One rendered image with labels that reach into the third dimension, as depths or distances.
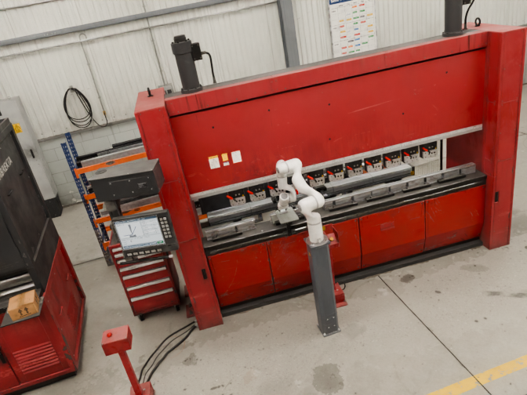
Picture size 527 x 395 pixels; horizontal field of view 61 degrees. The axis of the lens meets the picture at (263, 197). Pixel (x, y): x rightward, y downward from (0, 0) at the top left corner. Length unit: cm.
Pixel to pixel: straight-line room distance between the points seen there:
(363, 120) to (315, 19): 456
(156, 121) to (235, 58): 471
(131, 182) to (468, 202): 345
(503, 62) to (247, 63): 482
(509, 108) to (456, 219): 123
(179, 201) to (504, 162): 324
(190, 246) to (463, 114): 295
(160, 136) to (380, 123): 207
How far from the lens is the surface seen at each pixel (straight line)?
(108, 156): 585
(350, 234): 473
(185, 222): 414
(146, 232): 371
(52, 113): 836
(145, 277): 486
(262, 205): 472
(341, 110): 432
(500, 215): 543
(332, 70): 419
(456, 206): 518
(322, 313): 429
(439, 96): 474
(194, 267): 438
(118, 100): 824
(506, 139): 507
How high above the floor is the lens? 309
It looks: 26 degrees down
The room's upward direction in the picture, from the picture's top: 11 degrees counter-clockwise
